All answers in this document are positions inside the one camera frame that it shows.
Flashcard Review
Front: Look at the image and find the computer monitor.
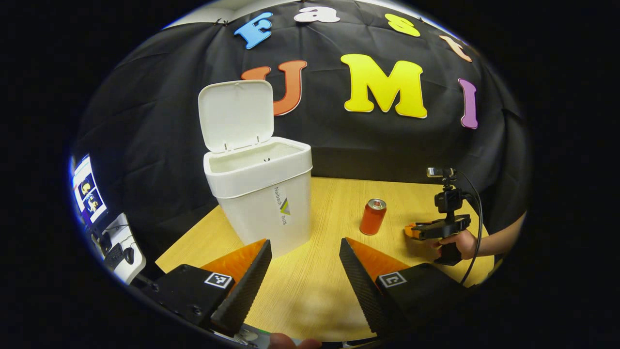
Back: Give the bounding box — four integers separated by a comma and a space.
72, 154, 108, 224

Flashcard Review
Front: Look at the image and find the black backdrop cloth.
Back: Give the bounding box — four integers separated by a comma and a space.
73, 0, 531, 253

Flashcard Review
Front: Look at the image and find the red pop can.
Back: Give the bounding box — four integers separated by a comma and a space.
359, 199, 387, 236

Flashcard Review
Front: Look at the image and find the white side table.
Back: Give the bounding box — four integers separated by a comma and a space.
92, 213, 147, 285

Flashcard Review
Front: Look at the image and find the wooden desktop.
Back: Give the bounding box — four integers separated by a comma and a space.
155, 177, 504, 342

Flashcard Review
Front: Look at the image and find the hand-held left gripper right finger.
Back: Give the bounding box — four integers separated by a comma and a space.
339, 238, 478, 338

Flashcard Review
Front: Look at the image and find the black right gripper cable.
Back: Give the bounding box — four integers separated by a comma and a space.
454, 171, 484, 286

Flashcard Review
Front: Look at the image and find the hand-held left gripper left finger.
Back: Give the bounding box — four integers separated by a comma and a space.
145, 239, 273, 338

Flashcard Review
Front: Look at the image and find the white desktop garbage bin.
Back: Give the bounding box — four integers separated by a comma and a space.
198, 80, 313, 257

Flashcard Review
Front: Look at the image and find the black keyboard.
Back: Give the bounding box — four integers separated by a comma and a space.
103, 244, 125, 270

